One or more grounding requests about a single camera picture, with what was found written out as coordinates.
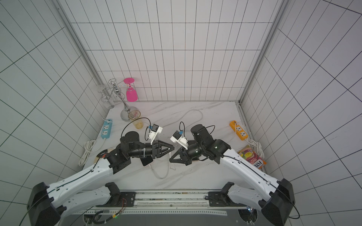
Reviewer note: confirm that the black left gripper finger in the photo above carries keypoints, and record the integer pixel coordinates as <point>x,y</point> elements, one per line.
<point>160,153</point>
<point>161,145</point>

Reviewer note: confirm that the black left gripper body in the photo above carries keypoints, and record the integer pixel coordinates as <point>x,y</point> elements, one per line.
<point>140,150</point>

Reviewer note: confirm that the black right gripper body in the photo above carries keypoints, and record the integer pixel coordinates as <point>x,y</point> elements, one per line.
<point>185,152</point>

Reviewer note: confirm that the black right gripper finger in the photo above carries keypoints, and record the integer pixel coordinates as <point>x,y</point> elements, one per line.
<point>184,160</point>
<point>176,155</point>

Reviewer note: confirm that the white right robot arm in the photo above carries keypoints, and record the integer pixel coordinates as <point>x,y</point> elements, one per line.
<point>249,175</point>

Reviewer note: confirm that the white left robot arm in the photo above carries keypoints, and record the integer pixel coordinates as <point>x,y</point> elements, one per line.
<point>49,203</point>

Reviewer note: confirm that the yellow tinted drinking glass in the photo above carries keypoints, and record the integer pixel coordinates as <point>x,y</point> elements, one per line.
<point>135,117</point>

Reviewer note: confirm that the chrome glass holder stand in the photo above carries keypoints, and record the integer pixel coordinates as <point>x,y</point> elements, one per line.
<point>118,97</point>

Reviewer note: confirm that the orange power strip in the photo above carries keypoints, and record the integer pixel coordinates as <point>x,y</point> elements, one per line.
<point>242,135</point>

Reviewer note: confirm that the teal power strip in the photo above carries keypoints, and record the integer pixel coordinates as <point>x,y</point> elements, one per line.
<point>106,129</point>

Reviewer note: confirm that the colourful candy bag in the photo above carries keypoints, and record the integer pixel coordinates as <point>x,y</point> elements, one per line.
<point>252,157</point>

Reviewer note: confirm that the pink wine glass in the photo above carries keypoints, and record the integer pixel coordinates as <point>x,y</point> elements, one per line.
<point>131,93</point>

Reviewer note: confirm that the clear wine glass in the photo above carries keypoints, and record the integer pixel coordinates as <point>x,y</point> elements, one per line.
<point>105,99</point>

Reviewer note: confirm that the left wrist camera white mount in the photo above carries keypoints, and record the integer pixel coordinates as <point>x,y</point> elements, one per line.
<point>154,130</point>

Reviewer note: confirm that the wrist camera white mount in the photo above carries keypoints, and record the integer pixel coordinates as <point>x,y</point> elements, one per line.
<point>154,130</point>
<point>179,138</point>

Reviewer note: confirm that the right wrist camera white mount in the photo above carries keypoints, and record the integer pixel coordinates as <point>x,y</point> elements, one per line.
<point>179,138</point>

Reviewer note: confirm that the metal base rail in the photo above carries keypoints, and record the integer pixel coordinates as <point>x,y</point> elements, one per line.
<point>171,201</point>

